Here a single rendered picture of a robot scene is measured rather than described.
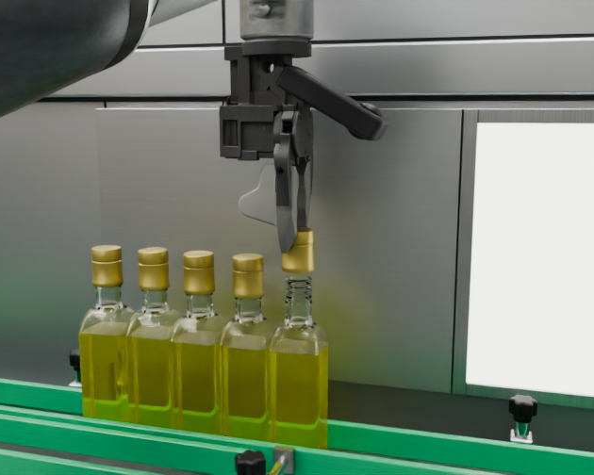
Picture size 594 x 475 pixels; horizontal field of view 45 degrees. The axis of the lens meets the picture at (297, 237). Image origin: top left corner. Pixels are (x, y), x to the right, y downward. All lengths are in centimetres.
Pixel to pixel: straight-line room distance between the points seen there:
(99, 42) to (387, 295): 62
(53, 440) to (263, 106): 45
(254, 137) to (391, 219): 22
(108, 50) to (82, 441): 61
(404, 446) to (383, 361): 12
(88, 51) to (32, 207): 79
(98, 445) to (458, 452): 40
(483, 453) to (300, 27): 49
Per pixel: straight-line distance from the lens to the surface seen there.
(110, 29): 32
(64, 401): 99
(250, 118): 73
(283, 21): 72
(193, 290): 80
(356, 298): 89
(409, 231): 86
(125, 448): 85
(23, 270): 112
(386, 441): 84
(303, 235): 74
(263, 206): 73
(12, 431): 93
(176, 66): 94
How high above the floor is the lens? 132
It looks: 10 degrees down
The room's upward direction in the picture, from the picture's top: straight up
